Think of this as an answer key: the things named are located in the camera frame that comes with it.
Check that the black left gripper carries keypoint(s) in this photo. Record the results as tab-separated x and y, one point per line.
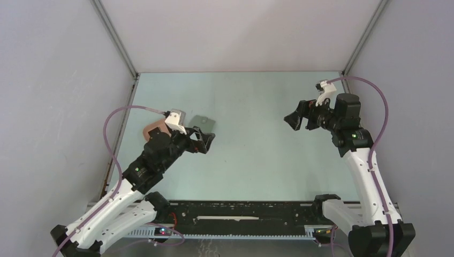
202	144

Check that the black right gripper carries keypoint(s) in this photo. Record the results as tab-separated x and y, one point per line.
307	109

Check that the pink oval tray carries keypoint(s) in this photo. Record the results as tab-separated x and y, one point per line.
160	124

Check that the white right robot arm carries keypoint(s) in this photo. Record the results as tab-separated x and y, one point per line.
379	229

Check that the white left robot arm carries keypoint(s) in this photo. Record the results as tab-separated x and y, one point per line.
131	203

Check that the left controller board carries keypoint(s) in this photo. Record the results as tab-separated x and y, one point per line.
163	232

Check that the controller board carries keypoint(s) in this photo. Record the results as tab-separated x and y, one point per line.
323	232
163	232

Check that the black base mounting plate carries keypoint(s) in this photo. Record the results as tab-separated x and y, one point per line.
243	218

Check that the right controller board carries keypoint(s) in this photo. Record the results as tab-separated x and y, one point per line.
323	232

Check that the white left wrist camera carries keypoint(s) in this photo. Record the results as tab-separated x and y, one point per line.
174	120

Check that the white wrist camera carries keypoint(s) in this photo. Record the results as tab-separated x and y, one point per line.
326	90
174	120

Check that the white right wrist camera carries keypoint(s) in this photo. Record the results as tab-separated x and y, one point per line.
326	90

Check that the aluminium frame rail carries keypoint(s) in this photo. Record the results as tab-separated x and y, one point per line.
147	231

